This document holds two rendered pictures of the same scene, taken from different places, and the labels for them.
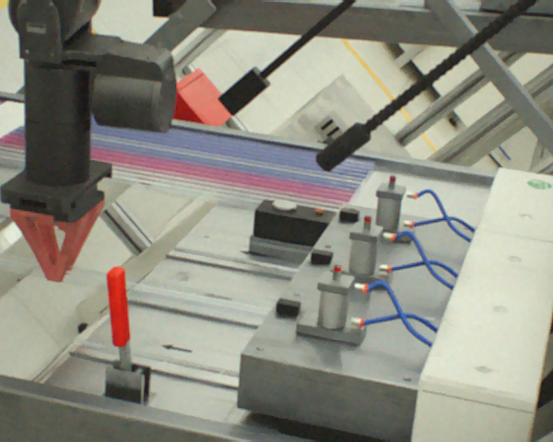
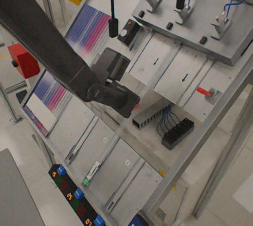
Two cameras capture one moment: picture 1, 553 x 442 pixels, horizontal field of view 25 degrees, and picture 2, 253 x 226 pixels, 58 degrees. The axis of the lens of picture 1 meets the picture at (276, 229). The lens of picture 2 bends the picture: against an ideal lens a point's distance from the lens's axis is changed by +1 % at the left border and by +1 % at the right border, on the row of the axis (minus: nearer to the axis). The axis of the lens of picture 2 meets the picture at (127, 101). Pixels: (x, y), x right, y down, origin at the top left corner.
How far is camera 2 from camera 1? 0.71 m
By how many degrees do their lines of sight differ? 34
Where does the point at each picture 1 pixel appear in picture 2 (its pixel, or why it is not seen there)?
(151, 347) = (182, 84)
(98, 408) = (224, 105)
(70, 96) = (110, 87)
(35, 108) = (109, 100)
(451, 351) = not seen: outside the picture
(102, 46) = (101, 70)
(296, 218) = (131, 30)
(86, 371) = (193, 105)
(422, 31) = not seen: outside the picture
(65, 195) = (135, 98)
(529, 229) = not seen: outside the picture
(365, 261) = (186, 11)
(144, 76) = (117, 60)
